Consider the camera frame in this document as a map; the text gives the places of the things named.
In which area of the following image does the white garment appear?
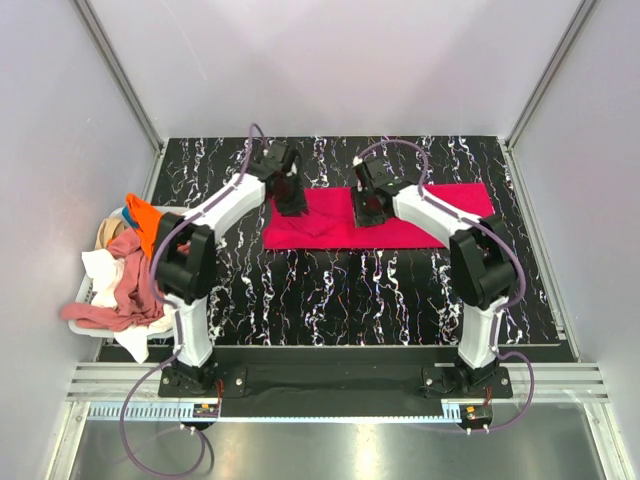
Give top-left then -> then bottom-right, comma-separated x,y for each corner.
81,249 -> 174,363

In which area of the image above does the bright pink t-shirt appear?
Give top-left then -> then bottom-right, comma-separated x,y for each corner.
263,183 -> 494,250

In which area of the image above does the left aluminium frame post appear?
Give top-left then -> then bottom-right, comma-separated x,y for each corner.
71,0 -> 164,152

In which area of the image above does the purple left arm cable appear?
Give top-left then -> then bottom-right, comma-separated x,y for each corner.
118,122 -> 266,476

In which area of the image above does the left small control board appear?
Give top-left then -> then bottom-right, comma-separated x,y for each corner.
193,403 -> 220,418

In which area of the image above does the right aluminium frame post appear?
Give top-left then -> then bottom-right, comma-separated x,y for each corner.
503,0 -> 601,149

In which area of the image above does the aluminium front rail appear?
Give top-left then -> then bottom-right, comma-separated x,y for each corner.
66,362 -> 608,403

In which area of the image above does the right small control board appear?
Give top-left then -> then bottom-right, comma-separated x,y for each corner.
459,404 -> 493,435

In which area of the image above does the beige garment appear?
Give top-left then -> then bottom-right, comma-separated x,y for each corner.
94,217 -> 128,250

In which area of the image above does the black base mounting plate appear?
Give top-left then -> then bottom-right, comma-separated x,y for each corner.
159,363 -> 513,421

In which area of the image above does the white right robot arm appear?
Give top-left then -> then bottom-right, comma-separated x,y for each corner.
351,157 -> 517,397

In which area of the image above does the small control board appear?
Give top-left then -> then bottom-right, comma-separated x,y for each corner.
193,403 -> 220,418
459,404 -> 493,435

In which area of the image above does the aluminium frame post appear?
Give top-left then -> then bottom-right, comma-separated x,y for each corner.
503,0 -> 601,149
71,0 -> 164,152

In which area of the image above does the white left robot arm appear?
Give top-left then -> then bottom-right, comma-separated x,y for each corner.
150,141 -> 308,396

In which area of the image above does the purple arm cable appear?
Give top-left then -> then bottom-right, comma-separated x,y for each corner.
357,138 -> 536,434
118,122 -> 266,476

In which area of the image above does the white plastic laundry basket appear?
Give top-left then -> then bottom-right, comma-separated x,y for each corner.
60,208 -> 173,344

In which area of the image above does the white slotted cable duct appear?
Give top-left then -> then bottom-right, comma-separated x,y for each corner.
88,401 -> 461,424

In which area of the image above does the blue garment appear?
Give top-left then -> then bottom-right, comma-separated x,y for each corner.
121,207 -> 138,228

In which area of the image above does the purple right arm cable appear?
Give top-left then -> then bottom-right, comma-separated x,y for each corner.
357,138 -> 536,434

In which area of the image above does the dusty pink garment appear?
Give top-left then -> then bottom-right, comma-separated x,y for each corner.
60,228 -> 165,332

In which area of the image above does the orange t-shirt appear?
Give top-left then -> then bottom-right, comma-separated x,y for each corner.
125,193 -> 188,260

